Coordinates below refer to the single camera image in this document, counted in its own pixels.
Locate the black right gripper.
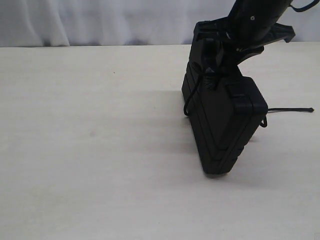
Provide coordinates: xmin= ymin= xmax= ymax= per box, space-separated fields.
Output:
xmin=193 ymin=17 xmax=296 ymax=84

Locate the black cord with knot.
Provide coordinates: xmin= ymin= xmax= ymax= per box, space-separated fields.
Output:
xmin=183 ymin=62 xmax=316 ymax=128

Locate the black plastic carrying case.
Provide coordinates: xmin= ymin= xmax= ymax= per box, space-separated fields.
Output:
xmin=181 ymin=37 xmax=269 ymax=176

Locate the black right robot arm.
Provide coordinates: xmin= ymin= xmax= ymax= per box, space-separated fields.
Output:
xmin=189 ymin=0 xmax=296 ymax=79

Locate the white backdrop curtain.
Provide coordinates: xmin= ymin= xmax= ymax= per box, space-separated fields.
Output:
xmin=0 ymin=0 xmax=320 ymax=48

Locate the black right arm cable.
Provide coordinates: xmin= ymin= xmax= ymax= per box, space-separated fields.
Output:
xmin=289 ymin=0 xmax=320 ymax=13

